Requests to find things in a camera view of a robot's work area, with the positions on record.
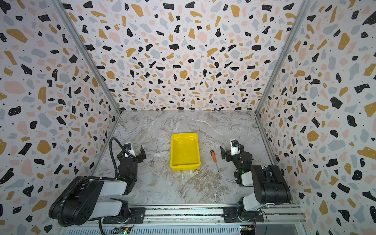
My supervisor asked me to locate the orange black handled screwdriver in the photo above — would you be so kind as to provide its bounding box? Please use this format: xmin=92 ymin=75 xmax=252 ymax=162
xmin=210 ymin=150 xmax=219 ymax=173

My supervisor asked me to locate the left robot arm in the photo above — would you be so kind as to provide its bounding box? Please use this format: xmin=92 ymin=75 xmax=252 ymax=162
xmin=49 ymin=144 xmax=146 ymax=227

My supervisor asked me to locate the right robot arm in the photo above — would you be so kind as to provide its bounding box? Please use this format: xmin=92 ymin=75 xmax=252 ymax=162
xmin=220 ymin=141 xmax=291 ymax=223

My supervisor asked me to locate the yellow plastic bin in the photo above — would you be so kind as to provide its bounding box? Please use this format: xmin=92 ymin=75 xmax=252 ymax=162
xmin=170 ymin=133 xmax=201 ymax=171

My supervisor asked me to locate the left green circuit board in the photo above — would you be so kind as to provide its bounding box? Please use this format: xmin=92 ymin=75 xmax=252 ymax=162
xmin=112 ymin=226 xmax=132 ymax=235

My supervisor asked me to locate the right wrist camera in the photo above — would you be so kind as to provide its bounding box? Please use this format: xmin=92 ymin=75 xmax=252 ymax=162
xmin=230 ymin=140 xmax=240 ymax=156

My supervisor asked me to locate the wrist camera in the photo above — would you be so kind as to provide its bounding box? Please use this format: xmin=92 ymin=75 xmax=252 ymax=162
xmin=123 ymin=143 xmax=136 ymax=159
xmin=230 ymin=140 xmax=240 ymax=156

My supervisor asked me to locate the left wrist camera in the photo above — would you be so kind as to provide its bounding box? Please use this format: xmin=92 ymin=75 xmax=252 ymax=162
xmin=123 ymin=143 xmax=136 ymax=159

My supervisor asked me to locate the black corrugated cable conduit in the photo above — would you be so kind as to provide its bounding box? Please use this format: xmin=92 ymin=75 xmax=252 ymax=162
xmin=109 ymin=137 xmax=127 ymax=179

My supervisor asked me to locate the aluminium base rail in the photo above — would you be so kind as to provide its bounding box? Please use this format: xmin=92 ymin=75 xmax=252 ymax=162
xmin=58 ymin=203 xmax=307 ymax=228

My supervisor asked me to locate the right circuit board with wires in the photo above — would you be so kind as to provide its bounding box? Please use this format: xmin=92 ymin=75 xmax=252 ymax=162
xmin=240 ymin=225 xmax=256 ymax=235

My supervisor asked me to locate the right aluminium corner post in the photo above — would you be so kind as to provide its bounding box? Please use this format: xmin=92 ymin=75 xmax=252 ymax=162
xmin=255 ymin=0 xmax=311 ymax=116

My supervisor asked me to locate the aluminium corner post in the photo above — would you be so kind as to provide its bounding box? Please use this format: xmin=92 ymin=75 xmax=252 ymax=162
xmin=50 ymin=0 xmax=121 ymax=115
xmin=255 ymin=0 xmax=311 ymax=116

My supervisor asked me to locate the left aluminium corner post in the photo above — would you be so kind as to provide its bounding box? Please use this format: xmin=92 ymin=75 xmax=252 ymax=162
xmin=50 ymin=0 xmax=121 ymax=115

